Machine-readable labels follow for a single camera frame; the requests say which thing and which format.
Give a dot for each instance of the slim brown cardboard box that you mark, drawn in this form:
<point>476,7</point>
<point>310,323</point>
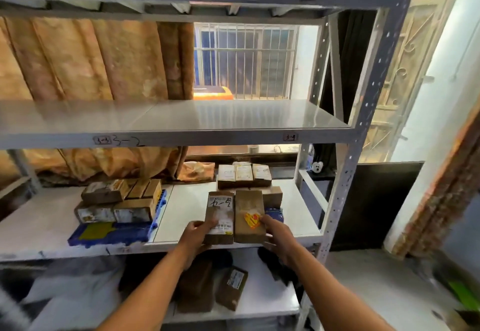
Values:
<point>232,289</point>

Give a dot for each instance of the ornate beige metal gate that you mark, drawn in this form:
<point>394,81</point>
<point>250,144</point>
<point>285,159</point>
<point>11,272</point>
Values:
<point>412,60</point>

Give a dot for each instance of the boxes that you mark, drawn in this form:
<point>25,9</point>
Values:
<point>138,188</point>
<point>243,175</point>

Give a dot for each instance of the wide brown cardboard box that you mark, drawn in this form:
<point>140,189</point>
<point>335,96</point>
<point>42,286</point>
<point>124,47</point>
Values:
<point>195,285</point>

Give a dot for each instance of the blue plastic pallet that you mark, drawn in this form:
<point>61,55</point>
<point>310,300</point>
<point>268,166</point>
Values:
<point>275,215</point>
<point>123,233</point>

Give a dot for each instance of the white sack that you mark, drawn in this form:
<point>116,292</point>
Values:
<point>75,293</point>

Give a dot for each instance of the small white ghost figurine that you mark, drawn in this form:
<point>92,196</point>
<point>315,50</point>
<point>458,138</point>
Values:
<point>317,167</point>

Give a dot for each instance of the person's left forearm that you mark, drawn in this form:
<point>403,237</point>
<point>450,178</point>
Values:
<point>150,297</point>

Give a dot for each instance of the yellow tag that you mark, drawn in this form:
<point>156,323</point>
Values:
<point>95,231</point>

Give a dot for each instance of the bright green item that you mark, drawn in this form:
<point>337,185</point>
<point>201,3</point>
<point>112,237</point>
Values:
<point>465,297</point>

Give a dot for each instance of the person's left hand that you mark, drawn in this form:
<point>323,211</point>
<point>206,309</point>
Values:
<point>193,242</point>

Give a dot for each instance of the brown cardboard box orange sticker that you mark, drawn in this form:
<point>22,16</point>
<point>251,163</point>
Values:
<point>247,203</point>

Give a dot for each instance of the person's right forearm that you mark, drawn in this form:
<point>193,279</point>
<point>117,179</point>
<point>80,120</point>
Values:
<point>337,300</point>

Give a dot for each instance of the white metal shelving rack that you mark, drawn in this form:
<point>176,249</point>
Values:
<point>187,117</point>

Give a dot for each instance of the person's right hand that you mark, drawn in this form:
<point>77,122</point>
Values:
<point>281,242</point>

